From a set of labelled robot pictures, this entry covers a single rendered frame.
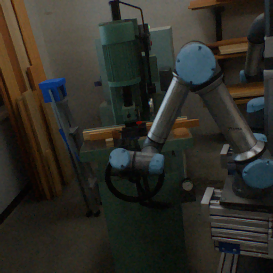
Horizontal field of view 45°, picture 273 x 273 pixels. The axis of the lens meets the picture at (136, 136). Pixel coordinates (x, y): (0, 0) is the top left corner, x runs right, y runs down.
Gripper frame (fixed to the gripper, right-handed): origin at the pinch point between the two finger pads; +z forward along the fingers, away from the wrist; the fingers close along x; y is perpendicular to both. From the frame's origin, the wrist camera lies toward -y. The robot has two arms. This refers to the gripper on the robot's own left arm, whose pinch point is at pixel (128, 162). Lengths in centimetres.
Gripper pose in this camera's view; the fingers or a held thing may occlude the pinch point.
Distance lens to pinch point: 150.7
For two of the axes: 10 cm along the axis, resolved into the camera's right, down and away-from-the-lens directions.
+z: 0.9, 1.8, 9.8
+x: 9.9, -1.5, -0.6
